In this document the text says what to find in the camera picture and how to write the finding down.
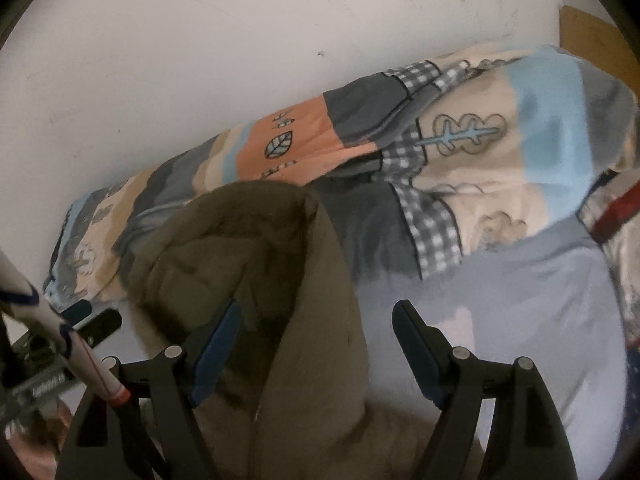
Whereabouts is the wooden headboard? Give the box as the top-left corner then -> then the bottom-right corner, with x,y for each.
557,5 -> 622,69

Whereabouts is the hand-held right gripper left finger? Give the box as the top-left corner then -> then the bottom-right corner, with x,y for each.
54,299 -> 243,480

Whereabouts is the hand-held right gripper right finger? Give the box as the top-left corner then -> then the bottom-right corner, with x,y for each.
391,299 -> 577,480

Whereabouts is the white sleeved cable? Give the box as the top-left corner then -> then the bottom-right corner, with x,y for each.
0,247 -> 161,480

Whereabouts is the patchwork printed quilt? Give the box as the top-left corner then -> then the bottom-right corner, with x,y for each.
42,44 -> 640,311

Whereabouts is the olive puffer jacket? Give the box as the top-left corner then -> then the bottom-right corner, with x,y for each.
112,180 -> 487,480

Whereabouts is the star and tower print pillow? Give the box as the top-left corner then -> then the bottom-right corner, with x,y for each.
575,167 -> 640,352

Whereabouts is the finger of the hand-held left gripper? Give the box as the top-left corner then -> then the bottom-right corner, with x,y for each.
61,299 -> 124,347

